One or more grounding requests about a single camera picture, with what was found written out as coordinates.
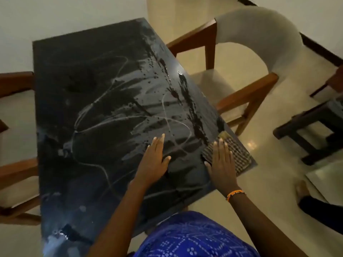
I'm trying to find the person's left forearm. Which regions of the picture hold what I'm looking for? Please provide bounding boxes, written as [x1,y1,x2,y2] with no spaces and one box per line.
[94,180,166,257]

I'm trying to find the black table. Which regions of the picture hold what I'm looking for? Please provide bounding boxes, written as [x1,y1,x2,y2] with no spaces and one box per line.
[32,18,258,257]

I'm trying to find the person's right hand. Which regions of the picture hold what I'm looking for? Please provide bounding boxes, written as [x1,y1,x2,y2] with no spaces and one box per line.
[204,138,244,198]

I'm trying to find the person's right forearm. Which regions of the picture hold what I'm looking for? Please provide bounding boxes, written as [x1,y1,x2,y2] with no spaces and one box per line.
[227,191,309,257]

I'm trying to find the wooden chair grey backrest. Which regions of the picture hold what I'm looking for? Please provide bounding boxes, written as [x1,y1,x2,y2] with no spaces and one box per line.
[0,71,41,227]
[166,6,304,137]

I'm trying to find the checkered brown cloth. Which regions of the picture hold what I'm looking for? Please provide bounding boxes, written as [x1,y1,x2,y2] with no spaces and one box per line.
[201,132,254,177]

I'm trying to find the black plastic stool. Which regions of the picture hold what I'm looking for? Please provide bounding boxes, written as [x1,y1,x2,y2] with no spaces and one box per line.
[273,97,343,166]

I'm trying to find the blue patterned dress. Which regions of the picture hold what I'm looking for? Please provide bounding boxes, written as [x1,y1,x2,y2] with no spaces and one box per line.
[128,211,258,257]

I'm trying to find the orange wristband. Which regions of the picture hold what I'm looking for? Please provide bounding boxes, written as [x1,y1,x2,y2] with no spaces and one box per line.
[226,190,246,202]

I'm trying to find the person's left hand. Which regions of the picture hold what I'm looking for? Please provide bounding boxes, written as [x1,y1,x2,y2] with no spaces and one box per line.
[133,133,172,187]

